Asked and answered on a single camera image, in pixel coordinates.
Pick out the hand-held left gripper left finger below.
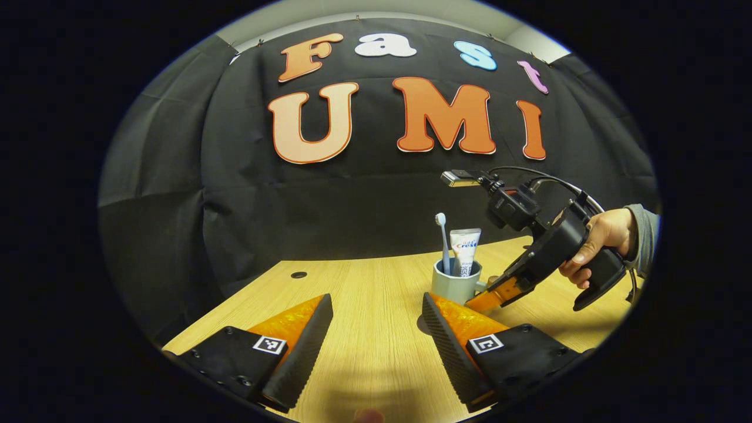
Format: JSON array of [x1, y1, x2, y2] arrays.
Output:
[[163, 294, 334, 414]]

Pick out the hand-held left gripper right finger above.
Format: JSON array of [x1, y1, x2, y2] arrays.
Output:
[[422, 292, 595, 413]]

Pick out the light blue cup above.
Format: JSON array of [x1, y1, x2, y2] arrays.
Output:
[[432, 258, 500, 305]]

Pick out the white toothpaste tube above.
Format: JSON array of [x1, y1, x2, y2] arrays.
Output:
[[449, 228, 482, 277]]

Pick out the white toothbrush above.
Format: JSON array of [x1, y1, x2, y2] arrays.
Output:
[[435, 213, 452, 276]]

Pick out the wooden desktop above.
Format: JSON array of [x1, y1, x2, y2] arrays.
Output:
[[162, 235, 644, 423]]

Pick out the black cable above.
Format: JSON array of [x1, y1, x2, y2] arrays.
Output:
[[529, 176, 589, 205], [488, 166, 606, 215]]

